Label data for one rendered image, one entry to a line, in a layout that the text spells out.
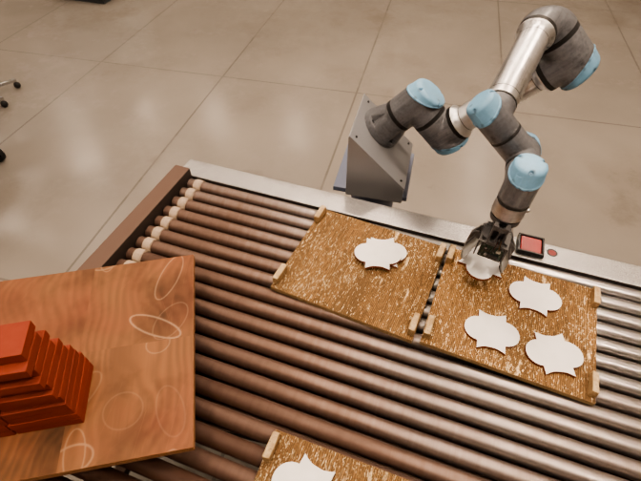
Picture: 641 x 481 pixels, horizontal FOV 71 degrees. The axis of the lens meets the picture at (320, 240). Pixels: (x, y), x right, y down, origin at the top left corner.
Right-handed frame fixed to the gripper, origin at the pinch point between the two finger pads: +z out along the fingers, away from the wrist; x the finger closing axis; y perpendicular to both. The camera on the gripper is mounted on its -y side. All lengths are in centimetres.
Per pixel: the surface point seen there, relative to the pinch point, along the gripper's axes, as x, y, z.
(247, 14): -300, -336, 114
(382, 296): -21.0, 18.6, 7.7
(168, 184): -102, 8, 11
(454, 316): -1.5, 16.1, 6.7
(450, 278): -5.9, 4.1, 6.8
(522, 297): 13.1, 2.7, 4.8
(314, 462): -18, 65, 8
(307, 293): -39.6, 26.8, 8.8
